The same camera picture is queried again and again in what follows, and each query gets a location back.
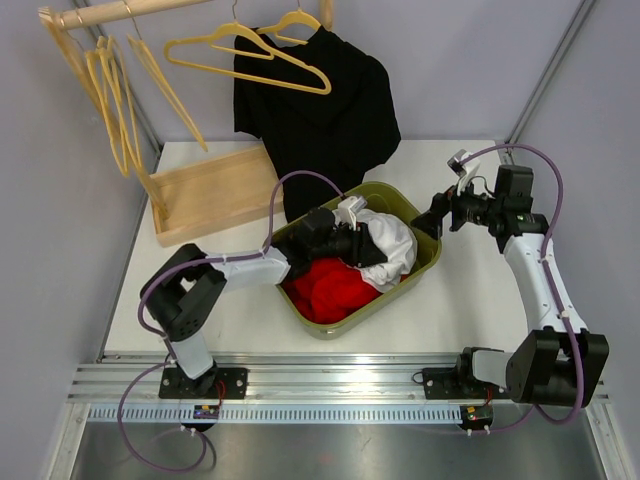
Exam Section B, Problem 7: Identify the aluminium frame post right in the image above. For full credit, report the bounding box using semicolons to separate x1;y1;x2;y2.
505;0;599;144

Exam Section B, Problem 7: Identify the yellow hanger of black shirt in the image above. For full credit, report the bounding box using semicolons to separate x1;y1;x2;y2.
256;0;322;46

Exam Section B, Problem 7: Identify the wooden clothes rack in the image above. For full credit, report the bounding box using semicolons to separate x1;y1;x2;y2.
37;0;335;249

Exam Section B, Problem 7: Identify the aluminium frame post left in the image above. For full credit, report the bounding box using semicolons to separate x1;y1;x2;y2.
84;19;164;159

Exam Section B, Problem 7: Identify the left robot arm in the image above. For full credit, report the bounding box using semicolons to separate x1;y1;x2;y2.
138;208;388;398

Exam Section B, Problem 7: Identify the black t shirt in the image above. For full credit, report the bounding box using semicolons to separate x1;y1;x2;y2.
233;28;401;221

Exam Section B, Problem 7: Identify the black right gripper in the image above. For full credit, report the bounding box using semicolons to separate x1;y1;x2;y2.
411;173;503;240

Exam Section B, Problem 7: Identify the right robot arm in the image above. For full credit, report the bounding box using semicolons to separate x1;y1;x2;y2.
411;160;609;408

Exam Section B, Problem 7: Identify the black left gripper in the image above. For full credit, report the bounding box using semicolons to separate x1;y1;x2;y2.
310;219;387;269

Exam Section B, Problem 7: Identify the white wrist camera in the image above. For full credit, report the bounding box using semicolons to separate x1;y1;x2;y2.
447;149;480;196
336;195;367;230

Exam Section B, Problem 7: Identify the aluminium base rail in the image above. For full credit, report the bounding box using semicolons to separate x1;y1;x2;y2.
67;352;456;405

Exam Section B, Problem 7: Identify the yellow hanger of white shirt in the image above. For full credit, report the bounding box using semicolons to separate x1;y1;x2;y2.
163;2;332;95

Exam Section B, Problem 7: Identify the aluminium frame post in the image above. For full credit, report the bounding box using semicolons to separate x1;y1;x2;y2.
84;19;164;159
505;0;599;144

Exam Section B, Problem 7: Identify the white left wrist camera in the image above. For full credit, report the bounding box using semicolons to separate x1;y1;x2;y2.
336;195;367;230

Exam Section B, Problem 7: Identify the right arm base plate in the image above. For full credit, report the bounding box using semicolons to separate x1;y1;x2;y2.
411;367;508;401

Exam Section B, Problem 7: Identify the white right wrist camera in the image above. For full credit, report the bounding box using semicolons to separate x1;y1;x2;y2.
447;149;480;196

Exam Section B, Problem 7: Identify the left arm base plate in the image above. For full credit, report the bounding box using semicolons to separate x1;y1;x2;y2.
158;367;249;400

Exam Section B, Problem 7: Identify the olive green plastic basket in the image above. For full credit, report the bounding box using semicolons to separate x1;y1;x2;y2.
276;181;442;340

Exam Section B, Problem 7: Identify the white t shirt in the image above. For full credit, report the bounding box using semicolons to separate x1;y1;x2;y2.
351;208;418;293

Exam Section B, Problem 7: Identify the white slotted cable duct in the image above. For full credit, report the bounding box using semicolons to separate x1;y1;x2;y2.
88;403;462;425

